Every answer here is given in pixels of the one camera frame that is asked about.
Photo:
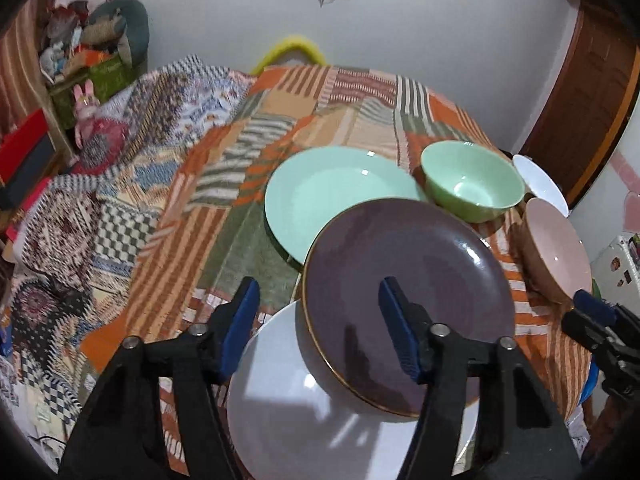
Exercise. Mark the red and black box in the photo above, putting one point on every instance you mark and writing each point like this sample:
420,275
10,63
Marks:
25,154

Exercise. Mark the white plate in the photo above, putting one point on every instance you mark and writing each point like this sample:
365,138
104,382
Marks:
290,418

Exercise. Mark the mint green plate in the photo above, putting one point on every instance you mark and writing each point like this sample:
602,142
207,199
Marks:
312,187

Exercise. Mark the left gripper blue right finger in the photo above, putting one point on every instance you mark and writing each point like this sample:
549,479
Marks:
408,325

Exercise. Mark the patterned patchwork bedspread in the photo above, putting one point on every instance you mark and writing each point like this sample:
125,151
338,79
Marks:
78,244

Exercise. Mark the green bowl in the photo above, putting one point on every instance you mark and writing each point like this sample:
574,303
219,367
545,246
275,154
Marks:
473,183

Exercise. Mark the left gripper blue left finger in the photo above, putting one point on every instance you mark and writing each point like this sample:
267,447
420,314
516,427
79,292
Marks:
229,330

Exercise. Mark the striped patchwork tablecloth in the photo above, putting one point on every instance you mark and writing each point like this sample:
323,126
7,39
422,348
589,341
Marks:
213,228

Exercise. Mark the yellow fuzzy chair back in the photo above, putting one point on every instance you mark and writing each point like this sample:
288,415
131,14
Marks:
289,45

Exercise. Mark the striped brown curtain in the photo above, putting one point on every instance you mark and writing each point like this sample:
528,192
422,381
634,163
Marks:
23,90

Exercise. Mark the brown wooden door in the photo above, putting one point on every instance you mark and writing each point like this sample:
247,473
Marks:
590,102

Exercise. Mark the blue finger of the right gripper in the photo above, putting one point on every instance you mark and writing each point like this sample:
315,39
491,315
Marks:
594,307

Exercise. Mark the white sticker suitcase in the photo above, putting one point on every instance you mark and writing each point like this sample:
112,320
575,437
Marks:
616,272

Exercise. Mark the white bowl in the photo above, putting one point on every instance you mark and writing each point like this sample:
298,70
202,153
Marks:
540,184

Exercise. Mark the pink rabbit plush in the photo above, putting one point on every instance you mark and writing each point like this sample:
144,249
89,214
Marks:
86,105

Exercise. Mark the pink bowl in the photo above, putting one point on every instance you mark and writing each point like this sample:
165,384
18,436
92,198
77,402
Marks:
553,255

